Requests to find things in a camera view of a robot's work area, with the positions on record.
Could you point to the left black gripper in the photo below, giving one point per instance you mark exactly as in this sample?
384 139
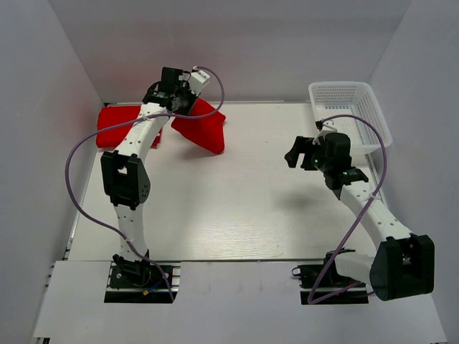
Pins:
185 87

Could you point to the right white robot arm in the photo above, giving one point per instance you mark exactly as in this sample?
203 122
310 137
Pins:
404 263

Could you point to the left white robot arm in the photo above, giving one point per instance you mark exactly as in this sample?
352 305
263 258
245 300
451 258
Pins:
125 180

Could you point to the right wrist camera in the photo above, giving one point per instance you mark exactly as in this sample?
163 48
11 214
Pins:
324 128

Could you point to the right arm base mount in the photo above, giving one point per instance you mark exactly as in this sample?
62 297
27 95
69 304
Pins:
307 274

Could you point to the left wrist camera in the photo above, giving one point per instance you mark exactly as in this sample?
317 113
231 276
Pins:
198 80

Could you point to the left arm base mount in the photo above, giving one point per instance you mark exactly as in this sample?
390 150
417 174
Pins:
125 288

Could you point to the white plastic basket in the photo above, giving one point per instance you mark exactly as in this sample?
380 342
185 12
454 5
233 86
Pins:
351 100

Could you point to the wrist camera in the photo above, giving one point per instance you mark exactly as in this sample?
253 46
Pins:
198 80
324 128

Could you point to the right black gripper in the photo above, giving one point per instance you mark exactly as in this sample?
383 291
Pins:
303 145

